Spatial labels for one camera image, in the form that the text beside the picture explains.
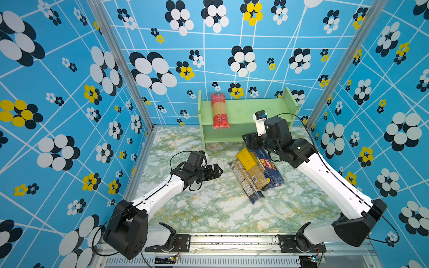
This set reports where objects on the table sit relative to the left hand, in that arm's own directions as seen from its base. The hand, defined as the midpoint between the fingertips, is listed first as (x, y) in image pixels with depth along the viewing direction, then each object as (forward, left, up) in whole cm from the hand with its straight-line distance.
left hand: (217, 172), depth 83 cm
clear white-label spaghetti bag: (0, -16, -9) cm, 18 cm away
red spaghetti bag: (+19, -1, +19) cm, 27 cm away
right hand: (+8, -15, +21) cm, 27 cm away
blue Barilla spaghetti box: (+11, -28, -7) cm, 31 cm away
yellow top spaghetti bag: (+7, -21, -7) cm, 23 cm away
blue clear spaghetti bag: (0, -31, -7) cm, 32 cm away
